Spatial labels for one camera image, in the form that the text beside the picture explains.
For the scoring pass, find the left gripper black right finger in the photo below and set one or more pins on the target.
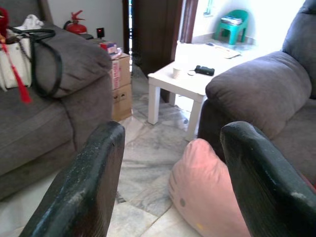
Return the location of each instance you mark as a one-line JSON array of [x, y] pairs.
[[271, 192]]

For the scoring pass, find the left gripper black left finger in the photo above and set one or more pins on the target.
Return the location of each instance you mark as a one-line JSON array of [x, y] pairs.
[[81, 187]]

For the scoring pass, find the pink pillow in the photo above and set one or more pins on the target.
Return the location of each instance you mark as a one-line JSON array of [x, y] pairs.
[[205, 192]]

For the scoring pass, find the green plastic chair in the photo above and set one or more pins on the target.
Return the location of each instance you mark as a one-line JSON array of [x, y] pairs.
[[234, 32]]

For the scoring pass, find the dark brown long sofa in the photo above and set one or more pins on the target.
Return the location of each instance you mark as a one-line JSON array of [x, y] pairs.
[[37, 128]]

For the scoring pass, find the plain brown cardboard box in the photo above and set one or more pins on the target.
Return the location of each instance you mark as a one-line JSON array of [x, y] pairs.
[[122, 102]]

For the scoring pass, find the dark brown two-seat sofa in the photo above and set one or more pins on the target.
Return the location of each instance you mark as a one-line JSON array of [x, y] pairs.
[[259, 93]]

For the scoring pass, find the red tassel ornament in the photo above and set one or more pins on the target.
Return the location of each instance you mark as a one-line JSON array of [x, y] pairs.
[[23, 91]]

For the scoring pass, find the cardboard box with red print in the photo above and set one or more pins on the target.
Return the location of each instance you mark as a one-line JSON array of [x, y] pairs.
[[121, 71]]

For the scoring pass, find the white side table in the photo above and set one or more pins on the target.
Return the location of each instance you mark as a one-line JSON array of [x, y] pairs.
[[187, 84]]

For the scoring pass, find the white tote bag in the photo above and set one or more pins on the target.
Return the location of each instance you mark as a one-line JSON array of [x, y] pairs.
[[14, 66]]

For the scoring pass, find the black case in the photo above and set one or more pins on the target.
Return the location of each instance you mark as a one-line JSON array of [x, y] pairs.
[[204, 70]]

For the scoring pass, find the small red blue box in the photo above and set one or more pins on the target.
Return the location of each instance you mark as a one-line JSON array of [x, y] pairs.
[[107, 47]]

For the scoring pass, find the white papers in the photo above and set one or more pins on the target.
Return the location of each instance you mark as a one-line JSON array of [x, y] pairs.
[[227, 50]]

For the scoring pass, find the white cup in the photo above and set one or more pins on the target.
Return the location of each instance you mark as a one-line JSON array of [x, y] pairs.
[[176, 73]]

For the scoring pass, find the red fire extinguisher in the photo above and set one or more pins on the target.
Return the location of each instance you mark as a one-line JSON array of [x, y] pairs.
[[76, 27]]

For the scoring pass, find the dark brown door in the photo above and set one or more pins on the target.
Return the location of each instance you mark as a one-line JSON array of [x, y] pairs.
[[153, 32]]

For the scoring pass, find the white crumpled cloth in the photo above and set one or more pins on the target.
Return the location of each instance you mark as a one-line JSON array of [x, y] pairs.
[[32, 21]]

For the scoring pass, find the stack of books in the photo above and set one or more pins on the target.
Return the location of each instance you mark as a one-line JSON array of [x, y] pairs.
[[231, 20]]

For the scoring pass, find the black wall device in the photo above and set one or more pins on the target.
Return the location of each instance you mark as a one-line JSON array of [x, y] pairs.
[[100, 32]]

